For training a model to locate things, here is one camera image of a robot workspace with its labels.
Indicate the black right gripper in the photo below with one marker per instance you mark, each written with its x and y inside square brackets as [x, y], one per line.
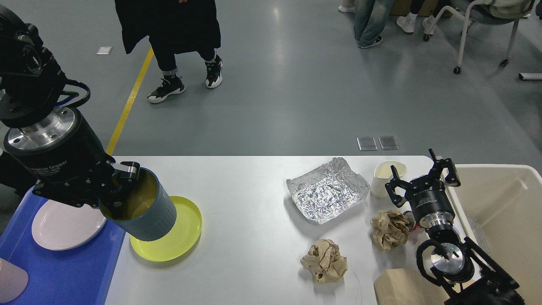
[432, 203]

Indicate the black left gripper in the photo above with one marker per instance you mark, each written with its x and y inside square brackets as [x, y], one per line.
[68, 159]

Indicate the grey mug yellow inside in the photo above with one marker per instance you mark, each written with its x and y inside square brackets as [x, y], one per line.
[148, 214]

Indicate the yellow plate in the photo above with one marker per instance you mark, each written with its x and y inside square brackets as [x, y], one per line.
[181, 238]

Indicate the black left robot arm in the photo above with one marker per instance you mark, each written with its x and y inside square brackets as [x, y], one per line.
[31, 78]

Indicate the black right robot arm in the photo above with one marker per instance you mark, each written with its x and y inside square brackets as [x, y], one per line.
[467, 273]

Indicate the crushed red can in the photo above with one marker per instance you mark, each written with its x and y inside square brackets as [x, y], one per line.
[412, 222]

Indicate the white paper cup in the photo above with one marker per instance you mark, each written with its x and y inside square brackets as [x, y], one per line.
[382, 174]

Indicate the crumpled brown paper ball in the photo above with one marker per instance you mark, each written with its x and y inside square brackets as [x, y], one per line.
[325, 262]
[390, 229]

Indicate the floor socket plate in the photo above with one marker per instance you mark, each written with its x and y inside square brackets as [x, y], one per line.
[367, 143]
[388, 143]

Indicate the pink plate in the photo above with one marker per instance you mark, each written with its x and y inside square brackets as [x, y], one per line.
[57, 226]

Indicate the beige plastic bin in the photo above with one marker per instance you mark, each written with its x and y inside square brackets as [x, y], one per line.
[500, 207]

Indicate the blue plastic tray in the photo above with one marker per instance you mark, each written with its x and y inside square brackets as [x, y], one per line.
[79, 276]

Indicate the brown paper bag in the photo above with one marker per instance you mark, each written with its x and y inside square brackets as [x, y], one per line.
[407, 287]

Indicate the crumpled aluminium foil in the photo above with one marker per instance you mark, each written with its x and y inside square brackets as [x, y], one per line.
[327, 191]

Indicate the white paper on floor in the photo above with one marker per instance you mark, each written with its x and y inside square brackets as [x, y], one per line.
[104, 50]

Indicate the pink cup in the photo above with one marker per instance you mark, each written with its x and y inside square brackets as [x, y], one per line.
[13, 281]

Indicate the white bar on floor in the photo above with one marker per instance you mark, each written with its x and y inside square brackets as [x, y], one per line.
[524, 76]

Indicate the seated person white sneakers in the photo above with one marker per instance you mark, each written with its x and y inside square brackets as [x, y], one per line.
[407, 23]

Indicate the person in black clothes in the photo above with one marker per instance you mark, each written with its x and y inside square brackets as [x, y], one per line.
[173, 27]

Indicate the person in blue jeans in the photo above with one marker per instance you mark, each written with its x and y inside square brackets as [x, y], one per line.
[369, 20]

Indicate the cardboard box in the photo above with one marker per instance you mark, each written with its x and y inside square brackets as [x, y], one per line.
[402, 8]

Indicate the white office chair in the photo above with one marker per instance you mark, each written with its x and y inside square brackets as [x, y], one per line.
[487, 12]

